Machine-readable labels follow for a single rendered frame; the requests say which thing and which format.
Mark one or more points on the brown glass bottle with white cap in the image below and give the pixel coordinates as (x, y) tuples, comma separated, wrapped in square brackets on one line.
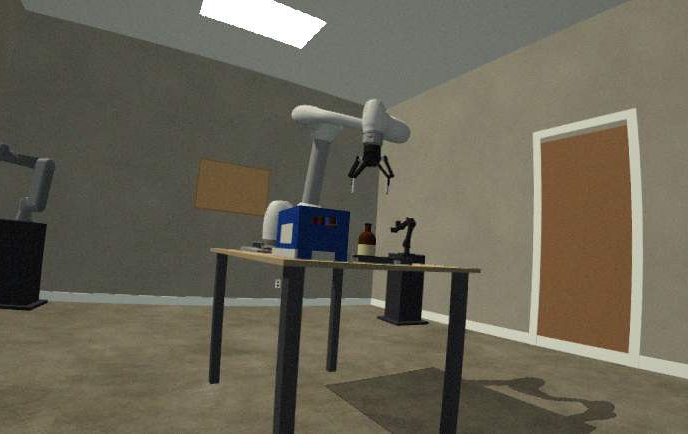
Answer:
[(367, 242)]

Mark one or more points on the blue divided crate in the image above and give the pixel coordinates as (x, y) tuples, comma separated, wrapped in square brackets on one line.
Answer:
[(295, 231)]

